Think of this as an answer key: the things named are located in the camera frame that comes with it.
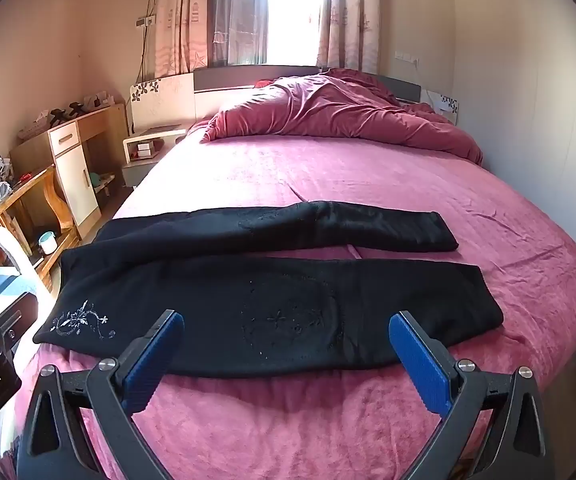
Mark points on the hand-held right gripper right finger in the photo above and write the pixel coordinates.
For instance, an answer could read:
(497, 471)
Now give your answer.
(422, 362)

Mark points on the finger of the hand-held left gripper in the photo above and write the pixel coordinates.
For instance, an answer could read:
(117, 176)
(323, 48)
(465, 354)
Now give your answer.
(17, 315)

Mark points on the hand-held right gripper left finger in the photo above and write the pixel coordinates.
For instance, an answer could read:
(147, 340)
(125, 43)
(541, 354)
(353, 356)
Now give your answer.
(150, 362)

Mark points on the black pants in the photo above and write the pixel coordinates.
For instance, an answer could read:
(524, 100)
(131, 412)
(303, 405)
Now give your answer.
(248, 305)

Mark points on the white mug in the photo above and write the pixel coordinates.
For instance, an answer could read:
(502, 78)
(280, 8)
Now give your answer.
(47, 243)

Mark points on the wooden side table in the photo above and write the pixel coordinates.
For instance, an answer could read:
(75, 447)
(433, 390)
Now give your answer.
(47, 195)

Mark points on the wooden desk with white cabinet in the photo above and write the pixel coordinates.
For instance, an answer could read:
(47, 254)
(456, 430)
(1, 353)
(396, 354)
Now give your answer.
(75, 180)

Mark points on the teal container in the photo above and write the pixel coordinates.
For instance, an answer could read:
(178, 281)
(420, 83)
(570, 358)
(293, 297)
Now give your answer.
(100, 179)

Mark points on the white nightstand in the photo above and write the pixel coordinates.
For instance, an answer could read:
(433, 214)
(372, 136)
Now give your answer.
(135, 175)

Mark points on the bed with pink sheet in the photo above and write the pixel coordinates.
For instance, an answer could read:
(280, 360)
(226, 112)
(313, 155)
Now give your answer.
(368, 185)

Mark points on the black toy figure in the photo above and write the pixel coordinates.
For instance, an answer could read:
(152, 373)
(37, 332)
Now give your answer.
(76, 108)
(58, 115)

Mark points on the small white box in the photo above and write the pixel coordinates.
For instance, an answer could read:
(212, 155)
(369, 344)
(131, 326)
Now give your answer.
(143, 150)

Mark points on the red quilt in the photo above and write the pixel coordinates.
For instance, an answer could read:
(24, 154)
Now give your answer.
(343, 110)

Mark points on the grey headboard with flower panels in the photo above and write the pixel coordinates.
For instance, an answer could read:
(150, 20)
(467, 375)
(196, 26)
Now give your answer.
(227, 80)

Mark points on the patterned beige curtain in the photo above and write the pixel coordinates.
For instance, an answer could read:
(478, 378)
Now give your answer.
(348, 15)
(187, 15)

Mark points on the bright window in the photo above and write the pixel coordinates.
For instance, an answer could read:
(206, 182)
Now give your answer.
(295, 10)

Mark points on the white wall switch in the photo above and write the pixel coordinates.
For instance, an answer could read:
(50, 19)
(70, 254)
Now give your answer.
(407, 57)

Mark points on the wall power outlet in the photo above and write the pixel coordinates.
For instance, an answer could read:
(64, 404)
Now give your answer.
(145, 21)

